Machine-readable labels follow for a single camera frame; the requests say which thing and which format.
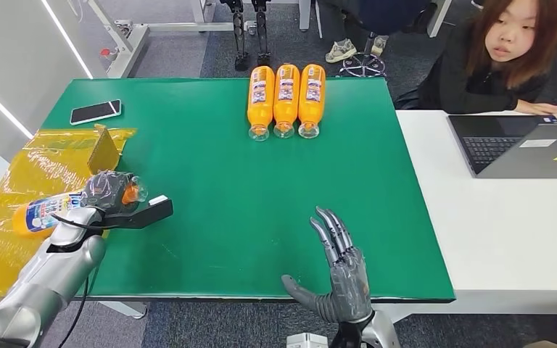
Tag orange detergent bottle, clear cap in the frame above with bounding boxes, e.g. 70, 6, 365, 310
298, 63, 327, 140
247, 65, 276, 142
273, 63, 302, 140

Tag black smartphone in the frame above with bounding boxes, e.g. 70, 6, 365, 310
70, 99, 123, 126

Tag person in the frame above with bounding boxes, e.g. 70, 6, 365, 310
393, 0, 557, 116

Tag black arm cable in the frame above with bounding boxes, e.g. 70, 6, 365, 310
55, 262, 101, 348

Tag black robot leg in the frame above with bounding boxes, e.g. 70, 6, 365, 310
252, 0, 273, 67
220, 0, 251, 73

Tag green table mat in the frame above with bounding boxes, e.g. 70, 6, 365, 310
40, 78, 456, 304

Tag person's shoe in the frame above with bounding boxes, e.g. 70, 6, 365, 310
325, 38, 358, 65
371, 34, 389, 58

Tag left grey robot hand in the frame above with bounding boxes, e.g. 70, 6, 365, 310
80, 170, 141, 215

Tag grey laptop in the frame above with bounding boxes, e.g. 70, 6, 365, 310
447, 114, 557, 180

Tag office chair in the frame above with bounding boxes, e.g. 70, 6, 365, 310
337, 0, 434, 79

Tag white metal frame stand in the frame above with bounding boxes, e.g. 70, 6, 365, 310
85, 0, 260, 80

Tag right wrist camera pale box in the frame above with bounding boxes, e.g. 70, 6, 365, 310
285, 332, 331, 348

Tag orange detergent bottle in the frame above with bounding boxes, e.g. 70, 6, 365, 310
247, 65, 276, 142
12, 175, 149, 239
298, 63, 327, 140
273, 63, 302, 140

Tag yellow plastic bag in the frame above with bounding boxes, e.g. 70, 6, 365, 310
0, 125, 138, 299

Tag person's hand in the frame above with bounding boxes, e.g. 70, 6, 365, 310
515, 99, 557, 116

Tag left wrist camera, black bracket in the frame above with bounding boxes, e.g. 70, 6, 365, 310
99, 194, 175, 231

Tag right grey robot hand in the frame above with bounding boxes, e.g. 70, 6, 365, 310
281, 206, 374, 325

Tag brown cardboard piece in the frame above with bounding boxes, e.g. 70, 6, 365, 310
87, 125, 121, 175

